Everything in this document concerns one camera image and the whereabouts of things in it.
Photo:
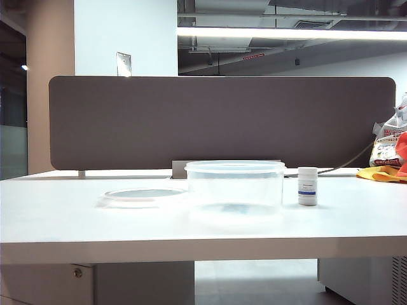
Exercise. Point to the round metal cabinet lock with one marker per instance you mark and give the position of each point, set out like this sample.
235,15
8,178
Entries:
77,272

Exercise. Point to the white vented cabinet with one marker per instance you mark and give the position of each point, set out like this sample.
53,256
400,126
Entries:
356,276

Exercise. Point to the printed plastic snack bag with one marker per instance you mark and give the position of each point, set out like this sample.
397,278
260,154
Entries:
386,143

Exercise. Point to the grey fabric desk divider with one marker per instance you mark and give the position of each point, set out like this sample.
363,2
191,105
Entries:
159,120

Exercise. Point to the white divider bracket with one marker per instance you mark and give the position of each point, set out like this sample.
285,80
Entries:
81,173

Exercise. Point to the long white ceiling light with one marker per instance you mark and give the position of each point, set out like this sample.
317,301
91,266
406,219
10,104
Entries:
286,33

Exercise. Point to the white drawer cabinet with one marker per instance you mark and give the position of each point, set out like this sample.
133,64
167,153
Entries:
143,282

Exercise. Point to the round clear plastic box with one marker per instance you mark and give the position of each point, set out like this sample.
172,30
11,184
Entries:
235,187

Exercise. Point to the metal wall plate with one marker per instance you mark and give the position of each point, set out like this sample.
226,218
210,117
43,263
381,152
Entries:
123,63

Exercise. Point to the red cloth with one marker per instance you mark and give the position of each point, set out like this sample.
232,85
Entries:
403,149

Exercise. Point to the yellow orange cloth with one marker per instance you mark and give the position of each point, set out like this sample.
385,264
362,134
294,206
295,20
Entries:
378,175

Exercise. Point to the small white medicine bottle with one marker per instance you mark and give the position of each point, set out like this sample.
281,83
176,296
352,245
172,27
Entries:
307,185

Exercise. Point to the small round lamp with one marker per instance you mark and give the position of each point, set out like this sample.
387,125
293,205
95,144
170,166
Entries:
24,67

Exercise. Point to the clear plastic snap lid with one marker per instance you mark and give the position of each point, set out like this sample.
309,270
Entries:
143,194

